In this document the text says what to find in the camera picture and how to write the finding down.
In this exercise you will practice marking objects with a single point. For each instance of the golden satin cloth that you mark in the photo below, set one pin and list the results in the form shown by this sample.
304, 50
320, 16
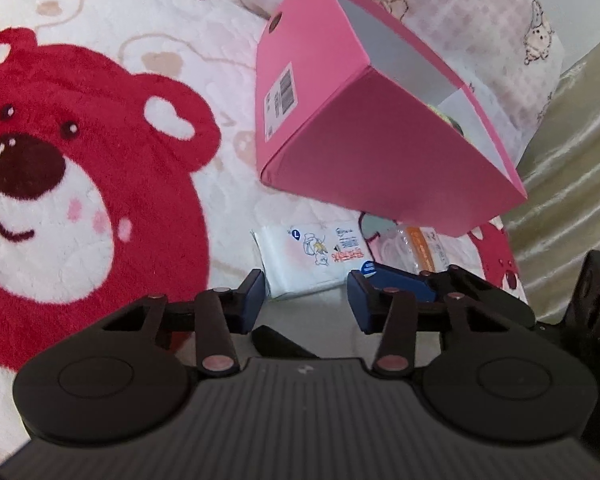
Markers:
580, 160

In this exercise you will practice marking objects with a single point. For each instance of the green yarn ball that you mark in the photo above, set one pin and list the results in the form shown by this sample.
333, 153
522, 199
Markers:
447, 119

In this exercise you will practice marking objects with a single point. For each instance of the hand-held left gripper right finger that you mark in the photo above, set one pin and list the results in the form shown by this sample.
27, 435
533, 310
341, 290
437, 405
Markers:
362, 305

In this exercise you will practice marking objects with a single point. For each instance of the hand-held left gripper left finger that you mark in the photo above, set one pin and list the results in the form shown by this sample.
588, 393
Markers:
254, 305

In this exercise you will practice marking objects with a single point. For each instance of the small white tissue pack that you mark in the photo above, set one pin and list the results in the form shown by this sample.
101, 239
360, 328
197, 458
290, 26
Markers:
300, 265

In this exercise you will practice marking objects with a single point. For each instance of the red bear printed blanket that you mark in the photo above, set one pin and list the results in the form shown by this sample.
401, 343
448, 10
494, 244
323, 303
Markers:
80, 160

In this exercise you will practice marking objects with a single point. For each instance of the clear box with orange label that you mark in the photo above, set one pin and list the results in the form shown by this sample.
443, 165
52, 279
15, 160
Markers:
405, 247

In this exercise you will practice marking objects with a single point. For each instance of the pink cardboard box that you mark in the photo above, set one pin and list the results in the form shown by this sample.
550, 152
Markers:
355, 150

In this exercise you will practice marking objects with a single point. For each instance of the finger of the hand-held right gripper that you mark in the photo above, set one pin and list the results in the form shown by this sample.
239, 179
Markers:
405, 280
275, 345

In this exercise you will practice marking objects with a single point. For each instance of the pink checked pillow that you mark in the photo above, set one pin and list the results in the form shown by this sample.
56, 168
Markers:
480, 20

